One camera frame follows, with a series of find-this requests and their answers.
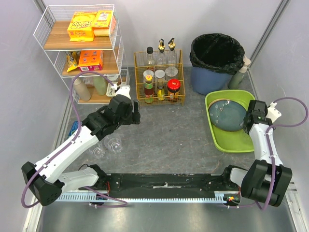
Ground blue ceramic plate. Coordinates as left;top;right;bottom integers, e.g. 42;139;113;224
208;99;246;132

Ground yellow wire basket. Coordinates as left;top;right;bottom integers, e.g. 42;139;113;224
134;49;185;105

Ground blue trash bin black bag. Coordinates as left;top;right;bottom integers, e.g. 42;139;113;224
189;33;245;95

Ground grey green pump bottle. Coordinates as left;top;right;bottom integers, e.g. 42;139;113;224
227;55;251;89

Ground yellow candy bag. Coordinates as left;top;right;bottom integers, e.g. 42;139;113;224
66;51;78;72

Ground red lid sauce jar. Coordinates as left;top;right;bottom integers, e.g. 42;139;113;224
167;79;181;103

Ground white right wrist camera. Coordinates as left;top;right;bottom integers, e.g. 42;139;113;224
266;102;282;124

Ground blue green sponge pack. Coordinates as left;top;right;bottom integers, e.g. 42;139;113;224
68;121;79;137

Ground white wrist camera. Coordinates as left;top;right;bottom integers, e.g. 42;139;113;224
112;84;131;99
266;102;282;124

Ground glass oil bottle gold spout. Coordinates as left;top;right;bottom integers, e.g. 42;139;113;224
167;38;179;68

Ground white lid spice jar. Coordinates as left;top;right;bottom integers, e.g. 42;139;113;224
143;69;154;77

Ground beige squeeze bottle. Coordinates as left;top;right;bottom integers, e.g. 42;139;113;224
73;77;91;101

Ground beige round plate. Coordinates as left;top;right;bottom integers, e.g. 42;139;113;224
208;98;230;116

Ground yellow sponge pack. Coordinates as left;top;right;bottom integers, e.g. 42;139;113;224
92;10;113;37

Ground tall clear jar silver lid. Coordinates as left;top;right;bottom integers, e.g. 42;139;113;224
165;66;179;82

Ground small yellow spice bottle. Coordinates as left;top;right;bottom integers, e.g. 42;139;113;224
157;83;165;101

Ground dark soy sauce bottle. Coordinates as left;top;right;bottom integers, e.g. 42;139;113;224
144;46;155;67

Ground silver lid spice jar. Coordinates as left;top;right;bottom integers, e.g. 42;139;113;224
154;69;165;84

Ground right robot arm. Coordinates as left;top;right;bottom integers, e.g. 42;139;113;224
227;100;293;207

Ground pale green bottle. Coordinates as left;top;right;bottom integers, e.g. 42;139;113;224
93;76;107;95

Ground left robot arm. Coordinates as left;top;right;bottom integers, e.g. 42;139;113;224
21;95;140;208

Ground yellow snack box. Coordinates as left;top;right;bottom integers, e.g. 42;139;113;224
67;12;97;42

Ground chobani yogurt tub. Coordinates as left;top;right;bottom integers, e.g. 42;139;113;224
106;82;121;98

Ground white wire shelf rack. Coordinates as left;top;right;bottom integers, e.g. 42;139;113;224
34;4;129;104

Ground yellow cap sauce bottle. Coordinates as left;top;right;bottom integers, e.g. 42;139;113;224
144;75;154;103

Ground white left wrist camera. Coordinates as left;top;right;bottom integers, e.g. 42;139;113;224
112;84;131;99

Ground white lid container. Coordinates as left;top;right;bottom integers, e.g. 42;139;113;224
106;75;119;82

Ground clear plastic cup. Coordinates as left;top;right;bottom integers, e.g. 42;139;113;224
88;142;105;159
104;133;123;154

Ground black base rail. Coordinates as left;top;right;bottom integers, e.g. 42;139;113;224
92;173;239;199

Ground orange cardboard box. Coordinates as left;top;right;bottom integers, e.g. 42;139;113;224
78;50;103;72

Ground green plastic tray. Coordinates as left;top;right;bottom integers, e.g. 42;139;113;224
205;89;255;153

